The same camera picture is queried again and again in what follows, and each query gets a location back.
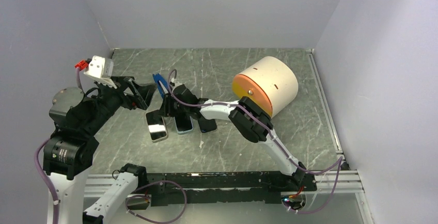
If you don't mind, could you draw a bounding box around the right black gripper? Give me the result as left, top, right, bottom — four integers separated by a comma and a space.
157, 93, 190, 117

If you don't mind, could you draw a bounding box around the light blue phone case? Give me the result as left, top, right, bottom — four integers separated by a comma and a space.
174, 116, 194, 135

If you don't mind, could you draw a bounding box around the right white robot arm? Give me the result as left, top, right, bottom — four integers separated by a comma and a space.
159, 85, 305, 190

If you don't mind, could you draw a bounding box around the cream and orange drum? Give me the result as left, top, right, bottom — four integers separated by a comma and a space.
231, 56, 299, 118

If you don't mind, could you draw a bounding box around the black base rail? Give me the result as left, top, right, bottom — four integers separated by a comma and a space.
135, 171, 317, 206

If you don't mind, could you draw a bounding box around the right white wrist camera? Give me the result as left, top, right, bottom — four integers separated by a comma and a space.
168, 78, 183, 91

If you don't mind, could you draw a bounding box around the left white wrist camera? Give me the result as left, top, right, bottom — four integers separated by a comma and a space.
74, 55, 118, 89

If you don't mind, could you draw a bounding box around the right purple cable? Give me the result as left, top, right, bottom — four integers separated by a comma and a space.
167, 69, 343, 215

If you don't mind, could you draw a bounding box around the purple cable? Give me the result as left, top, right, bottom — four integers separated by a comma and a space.
33, 138, 61, 224
167, 69, 343, 215

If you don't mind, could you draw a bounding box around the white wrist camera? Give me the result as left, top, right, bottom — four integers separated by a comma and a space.
168, 78, 183, 91
74, 55, 118, 89

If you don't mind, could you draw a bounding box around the beige pink phone case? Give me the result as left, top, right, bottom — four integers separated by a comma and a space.
145, 109, 169, 143

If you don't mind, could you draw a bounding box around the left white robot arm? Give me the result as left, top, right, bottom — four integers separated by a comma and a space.
34, 76, 157, 223

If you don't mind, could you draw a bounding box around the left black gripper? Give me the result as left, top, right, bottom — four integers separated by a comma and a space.
82, 74, 157, 134

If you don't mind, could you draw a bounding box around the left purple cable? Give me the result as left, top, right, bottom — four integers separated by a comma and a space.
33, 138, 61, 224

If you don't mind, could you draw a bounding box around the blue clip tool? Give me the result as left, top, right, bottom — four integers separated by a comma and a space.
152, 73, 168, 98

